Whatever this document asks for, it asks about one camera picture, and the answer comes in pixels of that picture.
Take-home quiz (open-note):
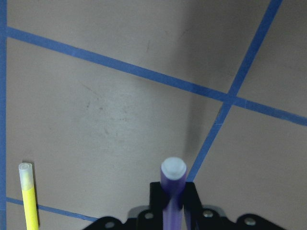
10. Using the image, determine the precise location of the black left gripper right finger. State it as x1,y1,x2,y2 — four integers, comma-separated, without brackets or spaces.
182,182,203,230

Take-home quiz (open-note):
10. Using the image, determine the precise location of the purple highlighter pen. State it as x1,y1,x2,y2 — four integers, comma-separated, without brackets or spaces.
161,157,187,230

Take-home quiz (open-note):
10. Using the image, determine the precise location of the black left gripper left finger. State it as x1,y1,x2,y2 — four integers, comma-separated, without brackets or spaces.
149,182,170,217

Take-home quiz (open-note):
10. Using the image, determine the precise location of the yellow highlighter pen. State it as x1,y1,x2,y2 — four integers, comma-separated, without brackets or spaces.
18,162,39,230

